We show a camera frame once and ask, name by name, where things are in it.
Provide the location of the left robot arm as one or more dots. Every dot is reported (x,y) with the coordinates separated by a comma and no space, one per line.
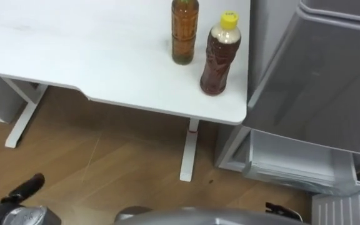
(30,217)

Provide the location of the amber tea bottle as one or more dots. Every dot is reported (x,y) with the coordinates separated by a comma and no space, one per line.
(184,31)

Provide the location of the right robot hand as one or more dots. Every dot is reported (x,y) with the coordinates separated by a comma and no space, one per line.
(281,211)

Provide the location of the grey fridge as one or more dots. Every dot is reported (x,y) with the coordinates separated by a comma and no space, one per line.
(269,37)

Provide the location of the yellow-capped dark tea bottle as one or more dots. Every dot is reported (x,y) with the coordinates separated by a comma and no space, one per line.
(219,59)

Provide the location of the robot body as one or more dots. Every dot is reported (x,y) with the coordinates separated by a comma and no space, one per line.
(205,217)

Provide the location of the open grey fridge door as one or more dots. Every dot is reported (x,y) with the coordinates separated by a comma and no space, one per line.
(320,93)

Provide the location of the white desk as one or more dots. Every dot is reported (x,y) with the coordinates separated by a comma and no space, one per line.
(89,47)

